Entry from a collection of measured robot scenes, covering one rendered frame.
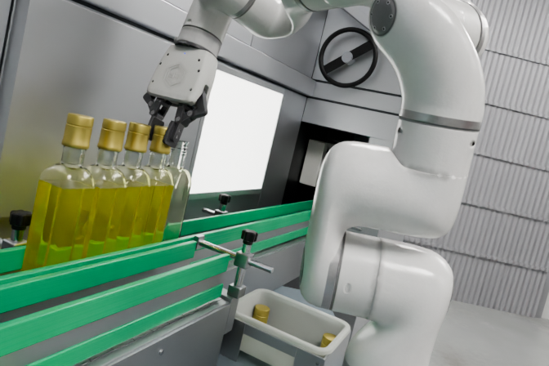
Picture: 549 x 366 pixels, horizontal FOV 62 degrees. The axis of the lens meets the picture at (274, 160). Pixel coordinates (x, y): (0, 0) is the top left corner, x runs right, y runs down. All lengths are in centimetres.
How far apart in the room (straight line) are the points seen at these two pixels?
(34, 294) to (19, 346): 10
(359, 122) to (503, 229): 320
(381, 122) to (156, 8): 94
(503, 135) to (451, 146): 407
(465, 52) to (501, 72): 407
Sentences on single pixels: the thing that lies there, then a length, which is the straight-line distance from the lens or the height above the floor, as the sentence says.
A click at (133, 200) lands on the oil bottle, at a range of 75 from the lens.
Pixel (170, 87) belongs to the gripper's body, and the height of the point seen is 123.
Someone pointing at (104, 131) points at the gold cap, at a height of 114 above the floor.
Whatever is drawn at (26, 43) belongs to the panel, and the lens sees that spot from 76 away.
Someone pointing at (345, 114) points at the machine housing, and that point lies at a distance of 166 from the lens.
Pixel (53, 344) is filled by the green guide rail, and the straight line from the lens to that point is 59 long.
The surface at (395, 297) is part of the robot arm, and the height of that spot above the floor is 106.
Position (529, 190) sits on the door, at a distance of 474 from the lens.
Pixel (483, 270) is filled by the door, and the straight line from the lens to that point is 471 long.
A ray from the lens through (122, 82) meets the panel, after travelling 89.
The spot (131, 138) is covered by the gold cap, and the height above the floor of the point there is 114.
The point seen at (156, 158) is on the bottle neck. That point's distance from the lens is 80.
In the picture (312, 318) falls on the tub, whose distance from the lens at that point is 104.
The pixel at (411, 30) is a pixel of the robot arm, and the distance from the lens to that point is 48.
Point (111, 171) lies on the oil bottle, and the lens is 71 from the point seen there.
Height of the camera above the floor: 121
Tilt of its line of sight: 5 degrees down
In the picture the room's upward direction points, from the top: 13 degrees clockwise
